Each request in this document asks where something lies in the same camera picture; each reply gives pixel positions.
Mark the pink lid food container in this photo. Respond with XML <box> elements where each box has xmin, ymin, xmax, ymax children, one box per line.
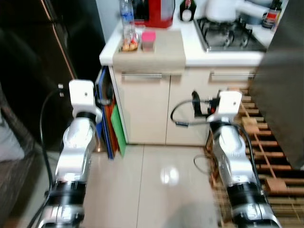
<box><xmin>142</xmin><ymin>31</ymin><xmax>157</xmax><ymax>52</ymax></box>

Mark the grey fridge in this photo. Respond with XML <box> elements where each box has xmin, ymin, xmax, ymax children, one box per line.
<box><xmin>249</xmin><ymin>0</ymin><xmax>304</xmax><ymax>170</ymax></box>

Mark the black cutting board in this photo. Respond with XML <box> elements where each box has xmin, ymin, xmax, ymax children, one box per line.
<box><xmin>100</xmin><ymin>71</ymin><xmax>115</xmax><ymax>95</ymax></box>

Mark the green cutting board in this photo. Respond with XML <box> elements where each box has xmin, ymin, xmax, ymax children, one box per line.
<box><xmin>111</xmin><ymin>104</ymin><xmax>128</xmax><ymax>157</ymax></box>

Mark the blue cutting board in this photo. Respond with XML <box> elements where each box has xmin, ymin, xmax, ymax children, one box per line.
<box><xmin>95</xmin><ymin>66</ymin><xmax>117</xmax><ymax>160</ymax></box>

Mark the beige kitchen cabinet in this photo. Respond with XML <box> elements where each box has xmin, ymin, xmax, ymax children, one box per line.
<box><xmin>100</xmin><ymin>19</ymin><xmax>267</xmax><ymax>146</ymax></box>

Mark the beige counter cloth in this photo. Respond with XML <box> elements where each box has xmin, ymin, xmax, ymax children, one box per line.
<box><xmin>113</xmin><ymin>29</ymin><xmax>187</xmax><ymax>75</ymax></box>

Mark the small snack bowl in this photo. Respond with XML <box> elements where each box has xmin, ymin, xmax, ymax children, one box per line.
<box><xmin>121</xmin><ymin>38</ymin><xmax>140</xmax><ymax>52</ymax></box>

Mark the steel gas stove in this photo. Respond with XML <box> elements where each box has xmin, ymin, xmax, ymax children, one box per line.
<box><xmin>196</xmin><ymin>18</ymin><xmax>267</xmax><ymax>52</ymax></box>

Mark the wooden pallet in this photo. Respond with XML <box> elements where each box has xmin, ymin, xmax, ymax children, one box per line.
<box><xmin>208</xmin><ymin>87</ymin><xmax>304</xmax><ymax>228</ymax></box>

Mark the clear plastic water bottle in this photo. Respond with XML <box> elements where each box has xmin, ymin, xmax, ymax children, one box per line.
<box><xmin>120</xmin><ymin>0</ymin><xmax>136</xmax><ymax>41</ymax></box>

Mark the dark round bottle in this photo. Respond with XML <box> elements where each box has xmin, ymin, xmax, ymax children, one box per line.
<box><xmin>180</xmin><ymin>0</ymin><xmax>197</xmax><ymax>22</ymax></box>

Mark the white cooking pot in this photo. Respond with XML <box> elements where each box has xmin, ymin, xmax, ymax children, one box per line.
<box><xmin>205</xmin><ymin>0</ymin><xmax>263</xmax><ymax>24</ymax></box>

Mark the red kitchen appliance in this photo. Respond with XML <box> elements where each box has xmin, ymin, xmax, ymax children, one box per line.
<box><xmin>133</xmin><ymin>0</ymin><xmax>176</xmax><ymax>28</ymax></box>

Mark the dark sauce bottle red label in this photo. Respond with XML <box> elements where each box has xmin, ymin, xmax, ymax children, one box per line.
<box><xmin>263</xmin><ymin>0</ymin><xmax>284</xmax><ymax>29</ymax></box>

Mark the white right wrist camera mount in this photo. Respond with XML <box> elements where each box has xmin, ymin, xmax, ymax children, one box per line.
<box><xmin>209</xmin><ymin>91</ymin><xmax>243</xmax><ymax>123</ymax></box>

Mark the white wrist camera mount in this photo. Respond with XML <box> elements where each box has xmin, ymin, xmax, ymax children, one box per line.
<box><xmin>69</xmin><ymin>80</ymin><xmax>103</xmax><ymax>120</ymax></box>
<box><xmin>209</xmin><ymin>91</ymin><xmax>243</xmax><ymax>123</ymax></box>

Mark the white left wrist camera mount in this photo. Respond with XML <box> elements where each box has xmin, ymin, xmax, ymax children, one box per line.
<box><xmin>69</xmin><ymin>80</ymin><xmax>103</xmax><ymax>120</ymax></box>

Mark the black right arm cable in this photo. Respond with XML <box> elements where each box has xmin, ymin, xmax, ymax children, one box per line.
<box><xmin>170</xmin><ymin>99</ymin><xmax>266</xmax><ymax>212</ymax></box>

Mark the silver cabinet handle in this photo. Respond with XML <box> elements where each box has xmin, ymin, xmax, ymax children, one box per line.
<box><xmin>210</xmin><ymin>72</ymin><xmax>255</xmax><ymax>79</ymax></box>
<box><xmin>121</xmin><ymin>73</ymin><xmax>163</xmax><ymax>79</ymax></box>

